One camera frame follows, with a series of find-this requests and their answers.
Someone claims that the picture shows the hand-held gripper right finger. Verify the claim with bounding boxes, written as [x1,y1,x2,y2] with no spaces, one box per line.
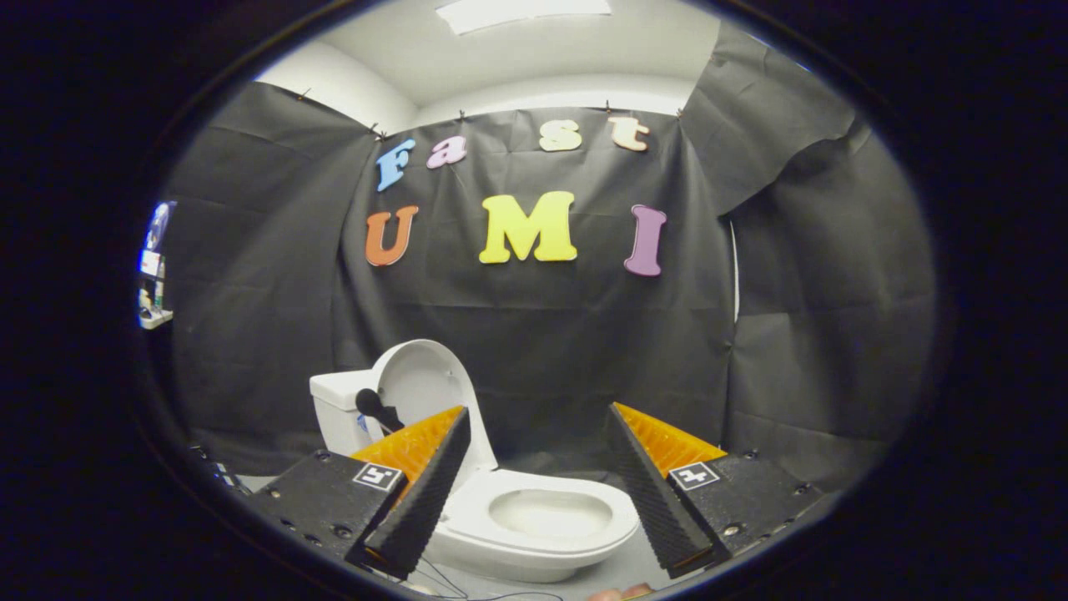
[605,402,825,580]

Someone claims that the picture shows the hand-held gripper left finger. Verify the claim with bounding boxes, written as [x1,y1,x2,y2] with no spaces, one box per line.
[242,406,472,581]

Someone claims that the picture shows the black round lid handle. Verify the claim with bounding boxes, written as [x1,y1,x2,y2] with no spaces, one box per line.
[355,388,406,435]

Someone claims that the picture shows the white toilet lid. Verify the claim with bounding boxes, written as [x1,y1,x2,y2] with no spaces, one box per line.
[370,339,500,473]

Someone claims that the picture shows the white ceramic toilet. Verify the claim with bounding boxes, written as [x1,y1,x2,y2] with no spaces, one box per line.
[309,367,642,584]

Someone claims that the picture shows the black backdrop cloth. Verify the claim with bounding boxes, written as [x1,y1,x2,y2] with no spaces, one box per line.
[159,21,937,495]

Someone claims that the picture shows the cluttered white shelf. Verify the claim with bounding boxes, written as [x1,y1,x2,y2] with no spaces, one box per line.
[138,200,177,331]

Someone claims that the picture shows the ceiling light panel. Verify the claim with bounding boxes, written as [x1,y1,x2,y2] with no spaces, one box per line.
[436,0,613,36]

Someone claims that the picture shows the thin black cable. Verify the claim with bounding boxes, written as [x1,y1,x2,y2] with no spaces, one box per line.
[413,558,568,601]

